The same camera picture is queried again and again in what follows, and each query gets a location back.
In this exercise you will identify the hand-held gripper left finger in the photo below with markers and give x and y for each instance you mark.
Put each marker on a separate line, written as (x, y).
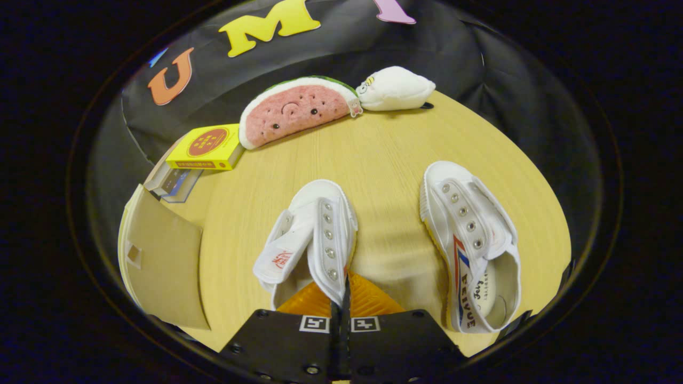
(288, 341)

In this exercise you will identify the white plush toy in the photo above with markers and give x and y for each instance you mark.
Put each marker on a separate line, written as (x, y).
(397, 88)

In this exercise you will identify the black table edge clip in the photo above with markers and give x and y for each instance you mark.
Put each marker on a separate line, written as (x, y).
(565, 274)
(515, 322)

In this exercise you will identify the blue cover book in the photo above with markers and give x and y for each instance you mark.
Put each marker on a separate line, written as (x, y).
(179, 184)

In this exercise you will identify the watermelon slice plush toy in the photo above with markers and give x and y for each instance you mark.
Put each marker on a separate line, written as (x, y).
(293, 109)

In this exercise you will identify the white canvas shoe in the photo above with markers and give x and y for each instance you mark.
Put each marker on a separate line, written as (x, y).
(315, 240)
(469, 250)

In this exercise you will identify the beige fabric storage box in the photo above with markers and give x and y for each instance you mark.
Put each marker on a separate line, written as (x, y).
(160, 256)

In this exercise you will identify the tan cover book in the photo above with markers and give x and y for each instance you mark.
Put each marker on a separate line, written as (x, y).
(157, 176)

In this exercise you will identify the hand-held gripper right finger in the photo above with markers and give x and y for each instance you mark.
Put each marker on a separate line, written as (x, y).
(400, 341)

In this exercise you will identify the yellow book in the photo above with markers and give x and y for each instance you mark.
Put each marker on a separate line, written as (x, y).
(208, 146)

